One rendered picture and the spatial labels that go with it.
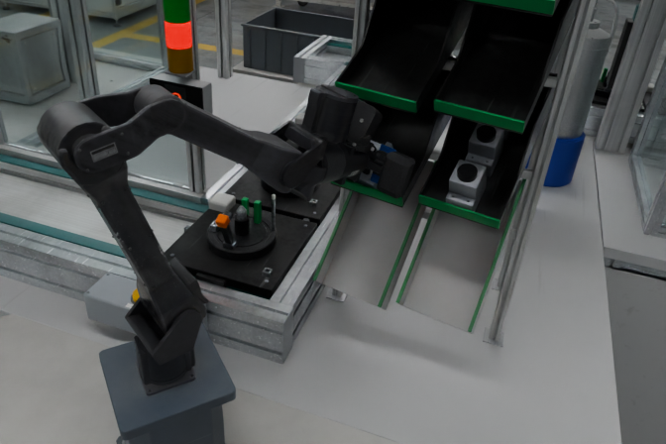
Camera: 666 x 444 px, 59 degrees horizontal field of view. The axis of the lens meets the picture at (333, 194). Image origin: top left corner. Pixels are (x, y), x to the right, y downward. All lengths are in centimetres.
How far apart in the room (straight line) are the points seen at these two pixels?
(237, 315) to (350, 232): 25
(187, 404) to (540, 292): 84
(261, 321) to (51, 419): 36
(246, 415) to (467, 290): 42
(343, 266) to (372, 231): 8
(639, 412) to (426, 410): 100
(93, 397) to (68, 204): 54
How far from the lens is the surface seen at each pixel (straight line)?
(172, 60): 123
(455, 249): 105
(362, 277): 105
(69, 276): 126
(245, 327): 109
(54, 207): 149
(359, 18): 98
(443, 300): 104
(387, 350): 115
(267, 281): 110
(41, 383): 116
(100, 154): 58
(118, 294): 113
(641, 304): 171
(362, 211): 108
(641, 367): 185
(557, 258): 150
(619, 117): 209
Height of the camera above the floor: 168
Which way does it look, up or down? 31 degrees down
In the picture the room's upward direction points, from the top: 4 degrees clockwise
